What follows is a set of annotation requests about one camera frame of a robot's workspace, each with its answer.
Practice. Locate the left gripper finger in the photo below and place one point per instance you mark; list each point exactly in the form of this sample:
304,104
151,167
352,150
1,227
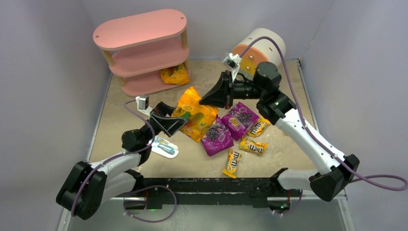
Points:
163,109
171,125

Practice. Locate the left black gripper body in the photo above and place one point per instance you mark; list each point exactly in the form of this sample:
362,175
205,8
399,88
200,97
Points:
155,117

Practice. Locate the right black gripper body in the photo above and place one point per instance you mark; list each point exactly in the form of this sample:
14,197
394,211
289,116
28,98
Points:
228,90

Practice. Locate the orange gummy candy bag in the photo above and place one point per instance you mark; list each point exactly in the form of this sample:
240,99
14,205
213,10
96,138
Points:
176,75
200,117

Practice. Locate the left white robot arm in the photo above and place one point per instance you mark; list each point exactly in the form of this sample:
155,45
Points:
105,172

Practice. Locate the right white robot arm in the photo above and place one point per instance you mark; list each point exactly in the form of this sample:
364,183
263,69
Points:
329,177

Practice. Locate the purple grape candy bag right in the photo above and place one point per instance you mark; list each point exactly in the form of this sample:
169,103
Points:
239,120

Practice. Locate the purple grape candy bag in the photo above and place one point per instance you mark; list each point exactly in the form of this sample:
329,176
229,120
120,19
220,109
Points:
217,138
239,120

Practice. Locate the purple grape candy bag left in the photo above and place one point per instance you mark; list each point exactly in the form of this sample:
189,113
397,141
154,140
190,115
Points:
217,138

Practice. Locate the pink three-tier shelf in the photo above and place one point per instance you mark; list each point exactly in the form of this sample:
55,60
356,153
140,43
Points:
138,47

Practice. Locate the blue toy blister pack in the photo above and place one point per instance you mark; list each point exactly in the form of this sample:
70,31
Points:
164,148

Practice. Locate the yellow M&M bag top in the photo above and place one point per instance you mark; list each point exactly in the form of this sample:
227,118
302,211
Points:
259,127

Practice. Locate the yellow m&m bag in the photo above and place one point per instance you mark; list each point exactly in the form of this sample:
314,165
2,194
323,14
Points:
250,145
259,127
231,167

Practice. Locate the round pastel drawer cabinet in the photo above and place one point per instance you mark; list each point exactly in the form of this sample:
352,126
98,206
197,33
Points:
261,51

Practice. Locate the yellow M&M bag middle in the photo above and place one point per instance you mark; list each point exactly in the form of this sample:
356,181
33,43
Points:
250,145

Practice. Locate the yellow M&M bag bottom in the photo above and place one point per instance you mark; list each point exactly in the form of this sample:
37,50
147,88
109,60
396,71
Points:
231,167

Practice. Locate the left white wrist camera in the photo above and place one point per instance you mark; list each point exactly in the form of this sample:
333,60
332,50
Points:
143,104

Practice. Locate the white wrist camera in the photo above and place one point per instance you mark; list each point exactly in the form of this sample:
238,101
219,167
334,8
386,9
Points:
233,62
143,104

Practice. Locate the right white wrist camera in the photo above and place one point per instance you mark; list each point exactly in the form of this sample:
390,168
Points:
233,62

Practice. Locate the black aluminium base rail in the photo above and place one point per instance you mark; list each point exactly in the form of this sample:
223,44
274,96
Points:
157,192

